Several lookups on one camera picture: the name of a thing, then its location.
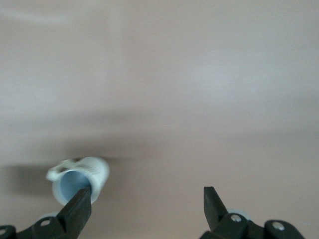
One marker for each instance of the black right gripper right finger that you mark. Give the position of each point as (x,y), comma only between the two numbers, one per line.
(214,209)

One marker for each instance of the grey ceramic mug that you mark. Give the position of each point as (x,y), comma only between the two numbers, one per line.
(97,171)

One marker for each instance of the brown table cover cloth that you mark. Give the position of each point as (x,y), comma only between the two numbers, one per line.
(159,74)

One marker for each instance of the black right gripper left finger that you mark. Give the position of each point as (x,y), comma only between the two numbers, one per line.
(74,216)

